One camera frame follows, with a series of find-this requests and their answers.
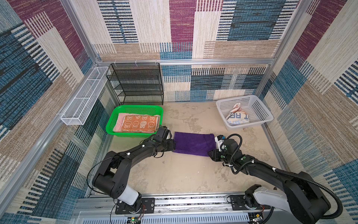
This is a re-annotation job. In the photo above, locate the purple towel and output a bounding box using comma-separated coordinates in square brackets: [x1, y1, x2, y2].
[173, 132, 217, 157]

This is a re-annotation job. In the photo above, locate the black wire shelf rack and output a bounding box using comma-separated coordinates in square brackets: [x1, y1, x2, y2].
[107, 63, 164, 105]

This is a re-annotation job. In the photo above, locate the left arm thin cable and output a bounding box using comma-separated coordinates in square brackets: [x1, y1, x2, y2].
[86, 155, 118, 197]

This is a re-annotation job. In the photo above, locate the white wire wall basket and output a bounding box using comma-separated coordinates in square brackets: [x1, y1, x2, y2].
[61, 67, 109, 126]

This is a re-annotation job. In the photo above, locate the white slotted cable duct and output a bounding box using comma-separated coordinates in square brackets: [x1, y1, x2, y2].
[82, 213, 250, 224]

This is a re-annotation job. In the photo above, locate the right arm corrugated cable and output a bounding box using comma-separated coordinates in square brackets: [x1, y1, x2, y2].
[219, 133, 344, 224]

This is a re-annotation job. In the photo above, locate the green plastic basket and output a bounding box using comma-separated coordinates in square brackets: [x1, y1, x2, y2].
[106, 105, 164, 138]

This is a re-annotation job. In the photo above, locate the white printed towel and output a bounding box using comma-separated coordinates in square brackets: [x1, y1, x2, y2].
[226, 103, 250, 126]

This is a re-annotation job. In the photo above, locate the pink towel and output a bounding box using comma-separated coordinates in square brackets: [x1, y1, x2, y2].
[113, 113, 127, 133]

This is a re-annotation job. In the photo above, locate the aluminium front rail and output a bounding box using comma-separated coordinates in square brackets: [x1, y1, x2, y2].
[72, 191, 308, 216]

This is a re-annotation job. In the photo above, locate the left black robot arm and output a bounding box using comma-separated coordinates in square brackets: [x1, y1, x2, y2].
[92, 126, 174, 211]

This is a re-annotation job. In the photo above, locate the white plastic basket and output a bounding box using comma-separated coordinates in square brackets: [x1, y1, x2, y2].
[216, 95, 274, 131]

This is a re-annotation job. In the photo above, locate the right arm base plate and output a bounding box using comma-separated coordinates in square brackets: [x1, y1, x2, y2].
[226, 195, 271, 211]

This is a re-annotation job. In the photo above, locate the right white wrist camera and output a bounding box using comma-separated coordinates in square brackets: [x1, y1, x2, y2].
[214, 135, 226, 151]

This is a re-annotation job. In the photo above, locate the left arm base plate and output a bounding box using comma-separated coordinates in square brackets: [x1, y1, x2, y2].
[115, 197, 155, 215]

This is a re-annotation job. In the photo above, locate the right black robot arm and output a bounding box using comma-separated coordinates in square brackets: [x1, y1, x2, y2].
[208, 139, 331, 224]

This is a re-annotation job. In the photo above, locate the orange patterned towel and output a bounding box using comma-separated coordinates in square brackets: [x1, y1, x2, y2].
[121, 113, 161, 133]

